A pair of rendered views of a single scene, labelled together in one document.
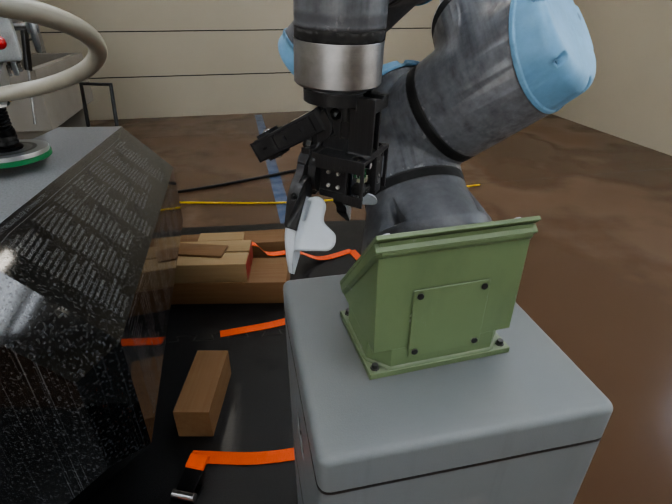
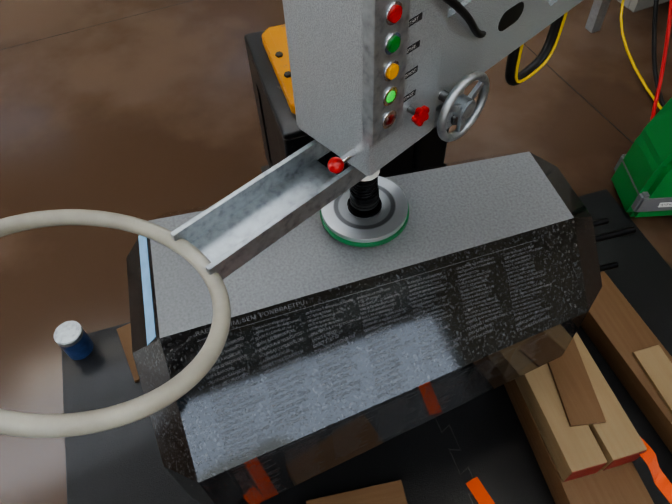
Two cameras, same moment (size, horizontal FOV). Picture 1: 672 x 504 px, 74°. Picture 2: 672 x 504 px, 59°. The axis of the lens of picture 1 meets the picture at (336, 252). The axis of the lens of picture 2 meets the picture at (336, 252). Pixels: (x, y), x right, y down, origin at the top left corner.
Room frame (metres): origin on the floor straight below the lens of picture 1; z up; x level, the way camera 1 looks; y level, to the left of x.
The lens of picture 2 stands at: (1.09, 0.05, 2.01)
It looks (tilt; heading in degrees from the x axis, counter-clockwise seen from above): 53 degrees down; 81
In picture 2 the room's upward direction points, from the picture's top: 3 degrees counter-clockwise
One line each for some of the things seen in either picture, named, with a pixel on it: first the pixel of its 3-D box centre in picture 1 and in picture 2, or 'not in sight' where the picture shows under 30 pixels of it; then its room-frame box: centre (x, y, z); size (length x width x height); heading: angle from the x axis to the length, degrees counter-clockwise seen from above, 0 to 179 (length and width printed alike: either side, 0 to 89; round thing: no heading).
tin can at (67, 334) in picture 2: not in sight; (74, 340); (0.27, 1.30, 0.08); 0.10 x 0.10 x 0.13
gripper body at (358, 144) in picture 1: (341, 144); not in sight; (0.49, -0.01, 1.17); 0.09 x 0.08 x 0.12; 63
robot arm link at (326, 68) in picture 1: (339, 63); not in sight; (0.49, 0.00, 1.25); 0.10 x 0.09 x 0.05; 153
